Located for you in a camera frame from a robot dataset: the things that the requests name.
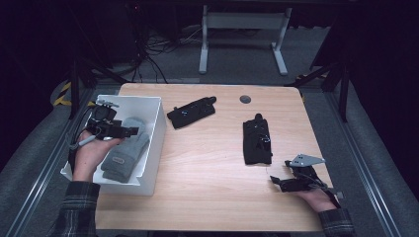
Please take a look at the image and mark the white box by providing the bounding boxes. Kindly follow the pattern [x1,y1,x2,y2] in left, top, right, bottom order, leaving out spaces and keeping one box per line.
[59,94,167,197]

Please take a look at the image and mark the black glove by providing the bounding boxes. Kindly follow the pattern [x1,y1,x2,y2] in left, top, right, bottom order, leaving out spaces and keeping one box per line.
[242,113,274,166]
[166,96,217,130]

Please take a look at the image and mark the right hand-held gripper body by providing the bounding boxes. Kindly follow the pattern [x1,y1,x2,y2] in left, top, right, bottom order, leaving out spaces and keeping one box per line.
[280,153,344,198]

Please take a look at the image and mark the yellow black hazard tape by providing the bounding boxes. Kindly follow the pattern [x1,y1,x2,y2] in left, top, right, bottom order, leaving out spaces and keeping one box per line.
[52,81,97,108]

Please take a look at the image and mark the grey metal floor rail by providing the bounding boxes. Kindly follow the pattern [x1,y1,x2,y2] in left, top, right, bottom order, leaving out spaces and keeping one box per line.
[4,88,97,237]
[324,92,401,237]

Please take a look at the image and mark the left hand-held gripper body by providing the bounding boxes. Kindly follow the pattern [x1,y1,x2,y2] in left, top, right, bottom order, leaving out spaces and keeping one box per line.
[84,99,127,141]

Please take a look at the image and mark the person's left hand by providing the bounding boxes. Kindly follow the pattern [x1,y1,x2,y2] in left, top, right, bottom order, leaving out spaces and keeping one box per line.
[71,130,126,183]

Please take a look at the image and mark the grey mitten with label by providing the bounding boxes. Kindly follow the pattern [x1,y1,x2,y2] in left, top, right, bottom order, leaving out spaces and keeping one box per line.
[100,117,151,181]

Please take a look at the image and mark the person's right hand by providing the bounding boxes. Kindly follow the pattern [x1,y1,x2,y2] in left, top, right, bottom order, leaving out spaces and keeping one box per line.
[294,188,339,213]

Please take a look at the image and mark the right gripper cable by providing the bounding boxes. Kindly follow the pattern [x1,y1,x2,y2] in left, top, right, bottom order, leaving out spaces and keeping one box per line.
[324,184,345,209]

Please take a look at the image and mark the white desk frame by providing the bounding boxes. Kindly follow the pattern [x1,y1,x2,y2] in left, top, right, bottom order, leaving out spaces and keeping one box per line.
[198,4,293,76]

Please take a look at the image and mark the black metal stand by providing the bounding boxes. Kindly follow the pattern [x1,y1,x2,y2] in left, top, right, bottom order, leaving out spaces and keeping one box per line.
[67,57,129,120]
[285,60,350,123]

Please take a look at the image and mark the bundle of floor cables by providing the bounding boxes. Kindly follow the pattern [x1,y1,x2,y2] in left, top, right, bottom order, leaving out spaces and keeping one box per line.
[131,29,206,83]

